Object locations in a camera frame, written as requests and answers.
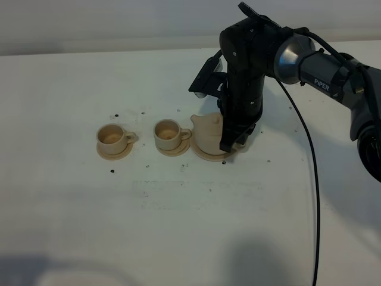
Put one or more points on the beige middle teacup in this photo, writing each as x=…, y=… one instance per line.
x=168, y=134

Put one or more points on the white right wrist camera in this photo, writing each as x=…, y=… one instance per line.
x=210, y=79

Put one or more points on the beige left cup saucer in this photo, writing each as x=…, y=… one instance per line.
x=114, y=151

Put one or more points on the beige teacup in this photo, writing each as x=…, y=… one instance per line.
x=168, y=134
x=113, y=139

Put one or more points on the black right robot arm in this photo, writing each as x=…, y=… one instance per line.
x=257, y=47

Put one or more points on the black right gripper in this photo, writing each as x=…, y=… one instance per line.
x=241, y=105

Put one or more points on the beige cup saucer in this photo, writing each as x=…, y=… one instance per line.
x=181, y=149
x=114, y=151

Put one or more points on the beige left teacup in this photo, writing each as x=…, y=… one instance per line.
x=113, y=139

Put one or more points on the beige middle cup saucer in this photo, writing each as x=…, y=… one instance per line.
x=181, y=149

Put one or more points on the beige ceramic teapot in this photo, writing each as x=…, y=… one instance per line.
x=210, y=124

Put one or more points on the beige teapot saucer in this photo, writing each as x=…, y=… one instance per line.
x=208, y=148

